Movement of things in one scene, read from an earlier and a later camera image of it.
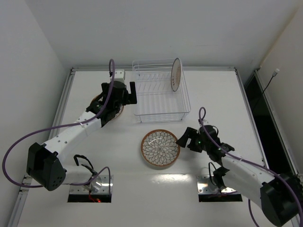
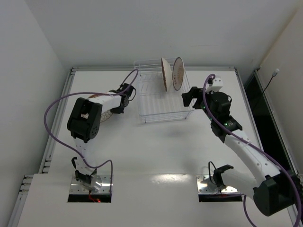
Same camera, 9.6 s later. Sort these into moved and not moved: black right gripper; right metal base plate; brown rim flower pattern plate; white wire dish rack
Moved: black right gripper; brown rim flower pattern plate
Not moved: white wire dish rack; right metal base plate
